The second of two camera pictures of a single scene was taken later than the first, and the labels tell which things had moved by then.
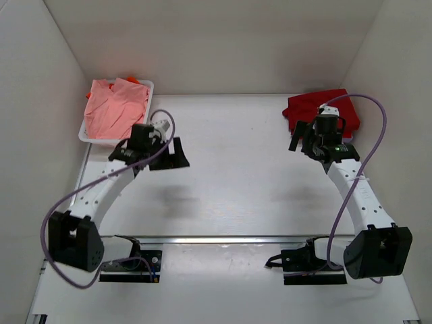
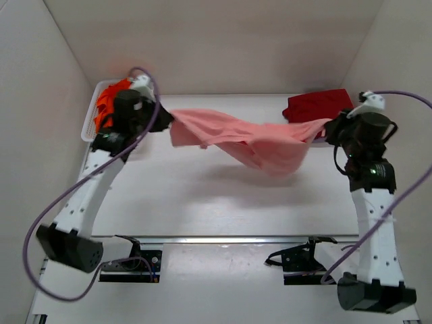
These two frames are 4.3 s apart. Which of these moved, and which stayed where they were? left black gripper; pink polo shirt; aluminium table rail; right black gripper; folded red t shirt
Moved: pink polo shirt; right black gripper; left black gripper
Stayed: aluminium table rail; folded red t shirt
